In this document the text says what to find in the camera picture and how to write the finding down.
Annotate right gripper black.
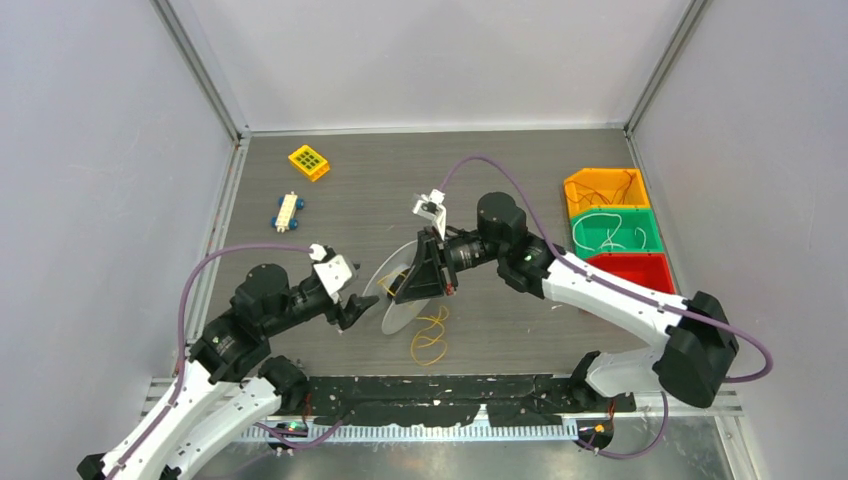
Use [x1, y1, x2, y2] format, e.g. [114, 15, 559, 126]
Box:
[396, 227, 506, 305]

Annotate translucent white spool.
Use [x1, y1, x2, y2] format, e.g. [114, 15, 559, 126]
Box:
[361, 239, 446, 337]

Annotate yellow cable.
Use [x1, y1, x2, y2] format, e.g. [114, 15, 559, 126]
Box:
[377, 268, 452, 368]

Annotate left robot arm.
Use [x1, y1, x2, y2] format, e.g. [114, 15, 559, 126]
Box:
[77, 255, 380, 479]

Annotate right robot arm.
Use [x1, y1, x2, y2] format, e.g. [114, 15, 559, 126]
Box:
[388, 192, 739, 411]

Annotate white toy car blue wheels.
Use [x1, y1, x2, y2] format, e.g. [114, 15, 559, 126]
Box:
[270, 192, 305, 233]

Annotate yellow block green studs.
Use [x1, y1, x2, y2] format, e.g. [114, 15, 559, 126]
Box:
[288, 144, 330, 182]

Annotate orange bin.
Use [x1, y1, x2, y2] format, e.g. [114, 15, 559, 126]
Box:
[563, 168, 651, 218]

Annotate green bin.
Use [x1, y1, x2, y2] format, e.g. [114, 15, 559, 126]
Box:
[570, 208, 665, 259]

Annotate red bin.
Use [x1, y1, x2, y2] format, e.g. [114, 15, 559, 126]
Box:
[587, 253, 677, 294]

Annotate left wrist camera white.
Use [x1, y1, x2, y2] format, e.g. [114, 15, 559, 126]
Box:
[309, 243, 358, 303]

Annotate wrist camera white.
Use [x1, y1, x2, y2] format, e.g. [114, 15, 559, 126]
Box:
[412, 189, 447, 240]
[309, 243, 358, 303]

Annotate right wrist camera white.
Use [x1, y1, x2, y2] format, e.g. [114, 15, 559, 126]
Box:
[412, 189, 447, 240]

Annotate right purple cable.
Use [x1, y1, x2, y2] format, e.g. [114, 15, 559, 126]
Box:
[439, 156, 775, 462]

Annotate purple cable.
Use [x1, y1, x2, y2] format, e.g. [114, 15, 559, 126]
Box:
[102, 241, 326, 480]
[439, 156, 775, 462]

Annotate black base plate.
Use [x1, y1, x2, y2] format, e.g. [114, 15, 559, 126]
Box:
[270, 373, 636, 427]

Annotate red cable in orange bin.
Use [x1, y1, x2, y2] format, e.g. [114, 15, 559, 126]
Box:
[568, 172, 641, 208]

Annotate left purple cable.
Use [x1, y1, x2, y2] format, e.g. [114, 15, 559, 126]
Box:
[102, 241, 326, 480]

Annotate white cable in bin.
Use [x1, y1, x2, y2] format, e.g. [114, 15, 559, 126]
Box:
[572, 211, 651, 254]

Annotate aluminium rail front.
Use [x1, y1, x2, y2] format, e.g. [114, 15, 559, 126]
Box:
[139, 372, 743, 444]

